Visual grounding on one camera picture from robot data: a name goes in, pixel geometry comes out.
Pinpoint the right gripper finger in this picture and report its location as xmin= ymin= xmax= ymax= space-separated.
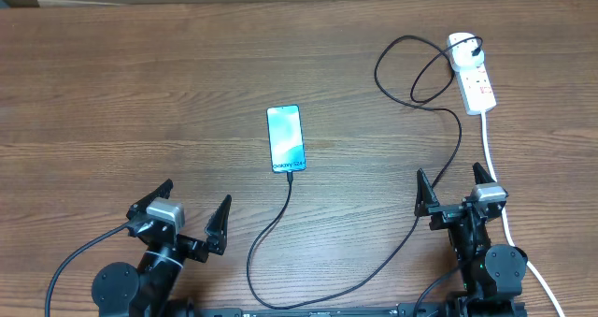
xmin=472 ymin=162 xmax=495 ymax=185
xmin=414 ymin=168 xmax=440 ymax=217

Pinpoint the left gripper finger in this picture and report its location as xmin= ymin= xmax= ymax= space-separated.
xmin=205 ymin=195 xmax=232 ymax=255
xmin=126 ymin=179 xmax=174 ymax=220

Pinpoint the white power extension strip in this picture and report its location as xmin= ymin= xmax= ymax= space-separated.
xmin=457 ymin=65 xmax=497 ymax=115

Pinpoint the blue-screen Samsung smartphone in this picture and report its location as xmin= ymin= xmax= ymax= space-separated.
xmin=266 ymin=105 xmax=306 ymax=173

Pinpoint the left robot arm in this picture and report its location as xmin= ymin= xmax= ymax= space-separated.
xmin=92 ymin=180 xmax=232 ymax=317

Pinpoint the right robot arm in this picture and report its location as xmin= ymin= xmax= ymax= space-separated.
xmin=412 ymin=163 xmax=528 ymax=317

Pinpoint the white power strip cord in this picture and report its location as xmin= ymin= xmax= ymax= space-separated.
xmin=479 ymin=111 xmax=566 ymax=317

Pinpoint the white USB wall charger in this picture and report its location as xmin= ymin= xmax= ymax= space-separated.
xmin=447 ymin=32 xmax=485 ymax=72

